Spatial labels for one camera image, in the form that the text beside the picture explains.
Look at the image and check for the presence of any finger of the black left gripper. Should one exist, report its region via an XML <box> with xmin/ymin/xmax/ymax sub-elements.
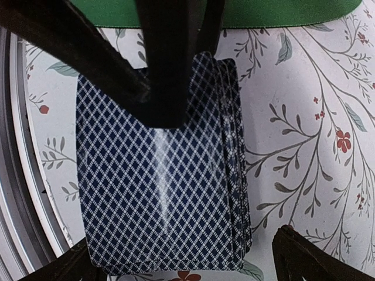
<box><xmin>134</xmin><ymin>1</ymin><xmax>225</xmax><ymax>128</ymax></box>
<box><xmin>1</xmin><ymin>1</ymin><xmax>151</xmax><ymax>102</ymax></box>

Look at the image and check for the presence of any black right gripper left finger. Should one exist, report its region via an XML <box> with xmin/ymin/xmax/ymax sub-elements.
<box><xmin>20</xmin><ymin>238</ymin><xmax>105</xmax><ymax>281</ymax></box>

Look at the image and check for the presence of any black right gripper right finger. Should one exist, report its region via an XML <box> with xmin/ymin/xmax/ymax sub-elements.
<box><xmin>272</xmin><ymin>225</ymin><xmax>374</xmax><ymax>281</ymax></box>

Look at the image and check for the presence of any blue patterned card deck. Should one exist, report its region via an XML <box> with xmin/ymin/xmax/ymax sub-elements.
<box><xmin>193</xmin><ymin>52</ymin><xmax>252</xmax><ymax>270</ymax></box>

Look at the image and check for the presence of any round green poker mat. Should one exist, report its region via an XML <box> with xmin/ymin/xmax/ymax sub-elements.
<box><xmin>72</xmin><ymin>0</ymin><xmax>361</xmax><ymax>29</ymax></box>

